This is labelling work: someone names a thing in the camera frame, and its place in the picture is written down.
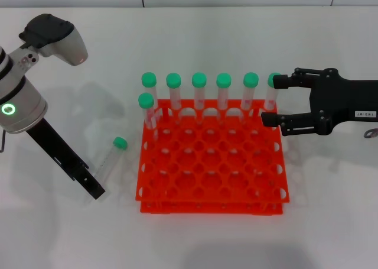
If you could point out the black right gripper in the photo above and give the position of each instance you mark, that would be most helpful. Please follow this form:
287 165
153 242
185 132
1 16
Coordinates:
333 100

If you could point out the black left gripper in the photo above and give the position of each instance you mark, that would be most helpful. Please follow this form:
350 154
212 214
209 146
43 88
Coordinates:
56 145

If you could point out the green-capped clear test tube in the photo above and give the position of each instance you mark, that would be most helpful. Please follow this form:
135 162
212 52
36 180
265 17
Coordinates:
224 79
173 80
251 79
149 79
120 142
271 99
199 79
146 100

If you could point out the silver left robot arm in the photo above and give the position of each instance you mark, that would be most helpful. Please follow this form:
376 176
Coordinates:
20 103

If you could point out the orange test tube rack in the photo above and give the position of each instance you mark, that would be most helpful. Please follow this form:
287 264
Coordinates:
212 198

